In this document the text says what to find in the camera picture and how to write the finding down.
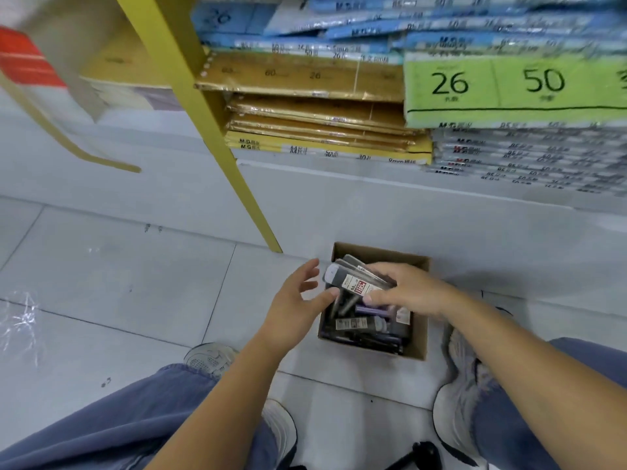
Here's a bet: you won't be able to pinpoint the person's right hand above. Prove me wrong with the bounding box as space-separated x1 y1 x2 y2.
362 261 464 321

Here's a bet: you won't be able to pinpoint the yellow notebook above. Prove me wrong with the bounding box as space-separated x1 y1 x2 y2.
80 23 185 113

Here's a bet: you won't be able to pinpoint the stack of blue paper packs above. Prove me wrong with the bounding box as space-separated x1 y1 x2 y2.
189 0 627 67

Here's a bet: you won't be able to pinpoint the person's right forearm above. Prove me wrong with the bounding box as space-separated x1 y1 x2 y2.
443 290 627 470

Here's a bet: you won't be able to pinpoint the large crumpled clear plastic wrap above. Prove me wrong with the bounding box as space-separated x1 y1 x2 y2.
0 290 42 368

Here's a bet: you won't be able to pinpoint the white grey sneaker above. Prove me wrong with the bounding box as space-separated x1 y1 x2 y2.
432 307 515 468
184 342 298 470

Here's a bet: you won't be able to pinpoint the person's left forearm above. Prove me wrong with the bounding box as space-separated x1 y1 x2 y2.
144 332 295 470

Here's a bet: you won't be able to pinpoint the blue jeans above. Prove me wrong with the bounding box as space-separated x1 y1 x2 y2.
0 337 627 470

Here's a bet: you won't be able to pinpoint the person's left hand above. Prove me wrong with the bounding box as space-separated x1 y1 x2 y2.
259 258 340 356

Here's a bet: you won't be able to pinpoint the yellow shelf post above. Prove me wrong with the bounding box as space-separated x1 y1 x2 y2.
113 0 284 254

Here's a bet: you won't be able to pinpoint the pile of lead refill cases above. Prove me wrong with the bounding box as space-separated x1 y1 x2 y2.
323 288 412 356

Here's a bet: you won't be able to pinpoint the beige paper strap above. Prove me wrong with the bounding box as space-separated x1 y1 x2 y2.
0 0 143 174

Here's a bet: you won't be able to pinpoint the small brown cardboard box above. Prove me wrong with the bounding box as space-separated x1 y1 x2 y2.
317 242 432 362

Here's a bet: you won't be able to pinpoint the stack of gold paper packs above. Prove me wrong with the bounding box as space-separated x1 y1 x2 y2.
195 51 434 166

